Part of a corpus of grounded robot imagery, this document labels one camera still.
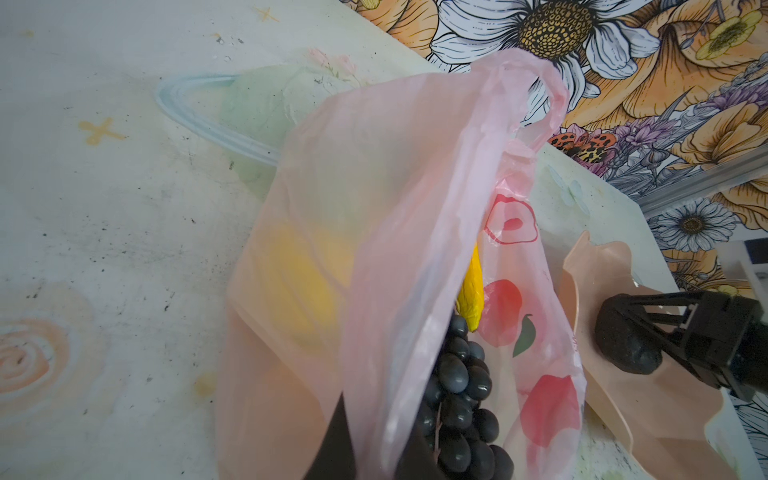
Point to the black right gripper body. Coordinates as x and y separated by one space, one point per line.
726 343

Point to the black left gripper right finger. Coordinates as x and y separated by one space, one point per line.
416 461

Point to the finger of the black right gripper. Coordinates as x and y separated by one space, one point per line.
678 354
666 309

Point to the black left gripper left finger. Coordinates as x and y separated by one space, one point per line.
335 458

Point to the fake dark avocado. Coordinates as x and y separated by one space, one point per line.
626 345

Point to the pink printed plastic bag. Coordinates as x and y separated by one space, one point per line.
413 174

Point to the fake dark grape bunch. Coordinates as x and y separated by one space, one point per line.
460 433

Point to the fake yellow banana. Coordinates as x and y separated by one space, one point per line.
470 302

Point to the fake yellow lemon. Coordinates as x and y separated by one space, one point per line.
304 282

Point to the right aluminium corner post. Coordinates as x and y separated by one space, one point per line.
701 185

